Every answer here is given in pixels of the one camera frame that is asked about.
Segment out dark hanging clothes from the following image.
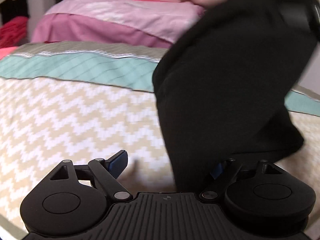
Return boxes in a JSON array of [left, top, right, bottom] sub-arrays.
[[1, 0, 29, 24]]

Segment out zigzag patterned bed sheet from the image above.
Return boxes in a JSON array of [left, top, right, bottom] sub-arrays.
[[1, 42, 319, 239]]

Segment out red cloth pile left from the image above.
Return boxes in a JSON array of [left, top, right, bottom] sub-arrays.
[[0, 16, 28, 48]]

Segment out red fleece blanket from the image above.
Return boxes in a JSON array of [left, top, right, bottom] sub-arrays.
[[0, 47, 17, 60]]

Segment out black pants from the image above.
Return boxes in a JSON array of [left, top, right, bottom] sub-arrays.
[[152, 0, 317, 192]]

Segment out pink purple pillow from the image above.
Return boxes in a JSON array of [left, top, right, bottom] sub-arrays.
[[31, 0, 203, 48]]

